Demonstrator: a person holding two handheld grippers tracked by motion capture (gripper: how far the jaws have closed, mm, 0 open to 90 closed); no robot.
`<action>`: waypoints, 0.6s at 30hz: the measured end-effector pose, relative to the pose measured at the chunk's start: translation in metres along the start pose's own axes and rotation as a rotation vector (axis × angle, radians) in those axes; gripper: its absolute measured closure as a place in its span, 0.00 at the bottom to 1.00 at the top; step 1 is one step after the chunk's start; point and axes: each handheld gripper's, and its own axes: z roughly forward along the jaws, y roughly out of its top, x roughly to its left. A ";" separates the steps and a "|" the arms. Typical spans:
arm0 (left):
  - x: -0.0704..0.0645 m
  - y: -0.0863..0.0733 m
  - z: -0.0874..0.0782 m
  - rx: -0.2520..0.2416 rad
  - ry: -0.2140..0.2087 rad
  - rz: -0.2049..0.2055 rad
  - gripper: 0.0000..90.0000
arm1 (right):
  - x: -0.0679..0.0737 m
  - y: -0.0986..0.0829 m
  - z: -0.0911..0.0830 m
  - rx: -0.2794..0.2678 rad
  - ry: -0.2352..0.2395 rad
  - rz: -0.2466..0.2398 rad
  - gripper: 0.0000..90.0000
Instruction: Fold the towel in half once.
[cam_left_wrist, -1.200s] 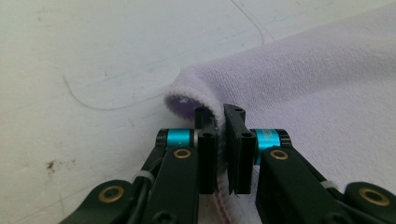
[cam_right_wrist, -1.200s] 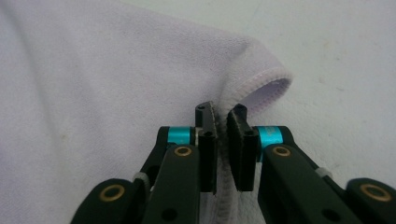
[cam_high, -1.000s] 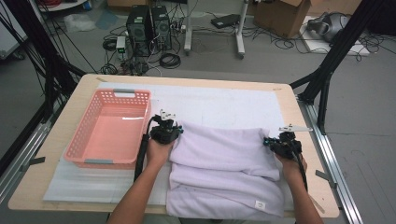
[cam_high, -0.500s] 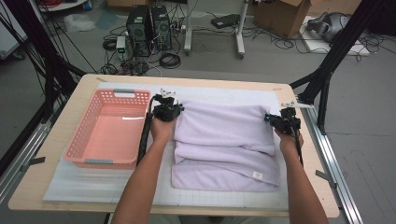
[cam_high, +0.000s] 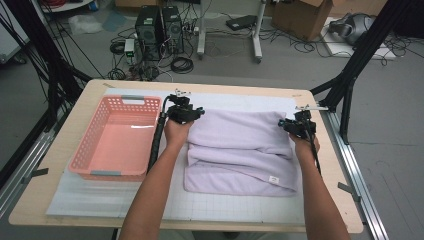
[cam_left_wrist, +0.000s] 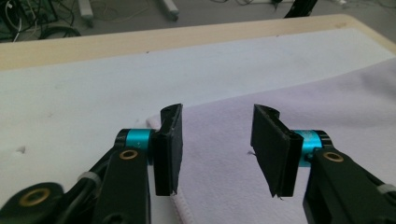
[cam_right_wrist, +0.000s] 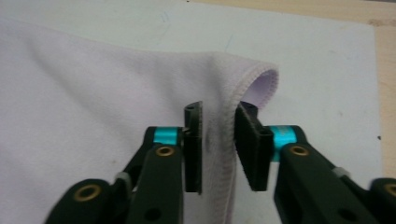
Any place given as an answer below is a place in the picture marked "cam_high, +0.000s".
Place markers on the small white power unit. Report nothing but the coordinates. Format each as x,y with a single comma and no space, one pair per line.
129,48

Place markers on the teal sheet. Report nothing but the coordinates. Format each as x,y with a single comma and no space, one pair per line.
115,21

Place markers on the clear plastic bag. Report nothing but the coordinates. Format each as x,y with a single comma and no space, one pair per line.
85,25

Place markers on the large cardboard box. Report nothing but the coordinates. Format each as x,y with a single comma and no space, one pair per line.
360,6

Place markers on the white grid mat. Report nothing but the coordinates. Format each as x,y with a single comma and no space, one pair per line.
100,200

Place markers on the flat black box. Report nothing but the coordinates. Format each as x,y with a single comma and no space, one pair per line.
241,22

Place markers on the white floor board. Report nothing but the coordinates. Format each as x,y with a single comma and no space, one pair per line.
336,50

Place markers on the pink plastic basket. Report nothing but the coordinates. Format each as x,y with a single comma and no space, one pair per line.
120,150

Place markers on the person's left hand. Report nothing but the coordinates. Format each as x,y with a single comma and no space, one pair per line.
176,135

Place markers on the person's right hand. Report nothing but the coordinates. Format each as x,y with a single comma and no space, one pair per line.
303,150

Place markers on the white power strip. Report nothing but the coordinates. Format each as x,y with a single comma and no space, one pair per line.
191,29

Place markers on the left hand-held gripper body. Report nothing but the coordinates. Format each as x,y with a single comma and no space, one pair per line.
180,113

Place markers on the open-flap cardboard box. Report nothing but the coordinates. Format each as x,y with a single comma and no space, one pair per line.
300,20

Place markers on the grey metal bracket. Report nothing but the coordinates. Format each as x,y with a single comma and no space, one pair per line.
348,190
36,174

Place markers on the grey robot head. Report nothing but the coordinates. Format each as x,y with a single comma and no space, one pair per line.
353,28

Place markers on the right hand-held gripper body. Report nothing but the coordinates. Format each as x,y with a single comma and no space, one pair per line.
303,128

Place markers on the white round table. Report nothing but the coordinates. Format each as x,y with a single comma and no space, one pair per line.
76,6

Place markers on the dark bulky object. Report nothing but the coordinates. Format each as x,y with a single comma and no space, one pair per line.
411,23

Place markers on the lavender printed towel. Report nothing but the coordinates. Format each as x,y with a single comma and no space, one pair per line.
240,150

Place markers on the black frame post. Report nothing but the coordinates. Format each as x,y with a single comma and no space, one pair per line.
33,33
376,36

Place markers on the aluminium rail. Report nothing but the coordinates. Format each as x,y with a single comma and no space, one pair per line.
13,190
370,216

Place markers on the black computer tower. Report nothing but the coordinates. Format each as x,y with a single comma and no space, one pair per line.
172,26
148,30

